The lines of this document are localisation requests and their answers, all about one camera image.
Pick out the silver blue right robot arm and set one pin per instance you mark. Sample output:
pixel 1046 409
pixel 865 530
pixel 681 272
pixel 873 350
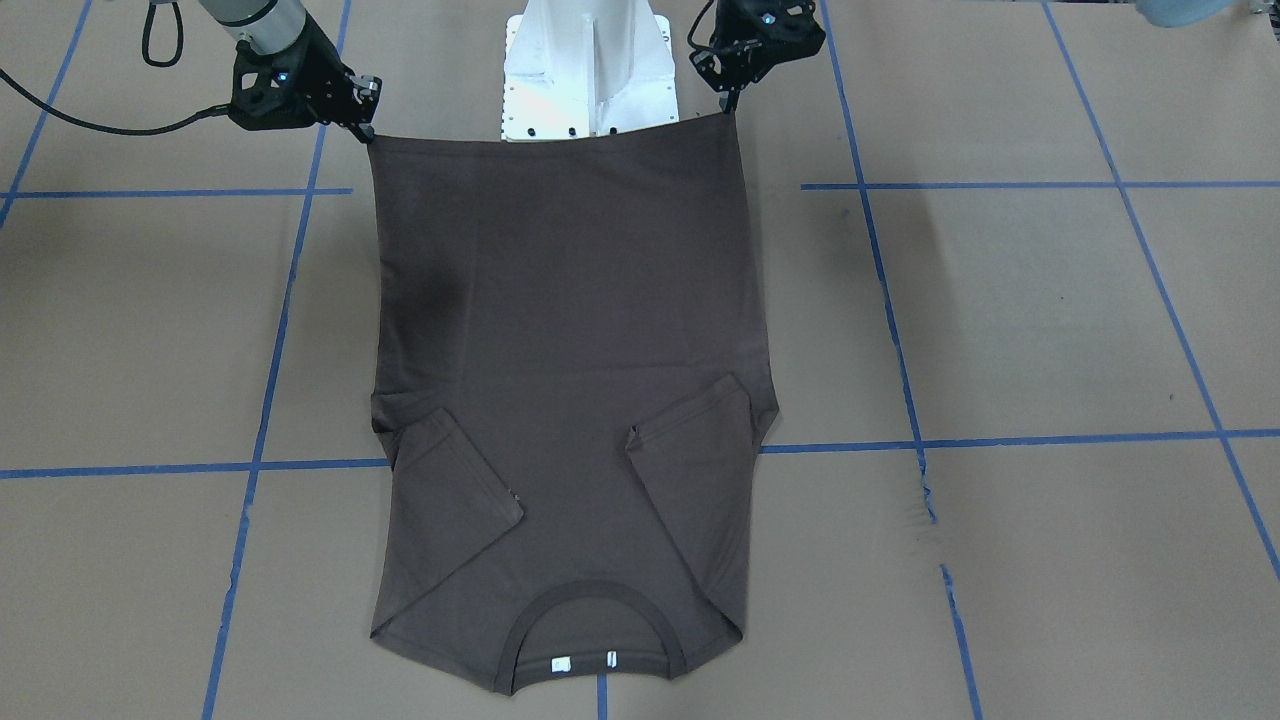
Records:
pixel 269 26

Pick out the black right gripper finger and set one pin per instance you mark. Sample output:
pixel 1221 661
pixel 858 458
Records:
pixel 359 100

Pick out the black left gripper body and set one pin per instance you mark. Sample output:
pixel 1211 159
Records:
pixel 727 66

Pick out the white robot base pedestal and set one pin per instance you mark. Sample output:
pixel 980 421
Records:
pixel 580 69

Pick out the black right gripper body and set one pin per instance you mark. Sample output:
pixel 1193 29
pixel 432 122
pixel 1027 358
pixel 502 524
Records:
pixel 322 72

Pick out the dark brown t-shirt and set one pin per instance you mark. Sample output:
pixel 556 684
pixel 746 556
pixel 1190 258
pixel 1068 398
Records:
pixel 572 386

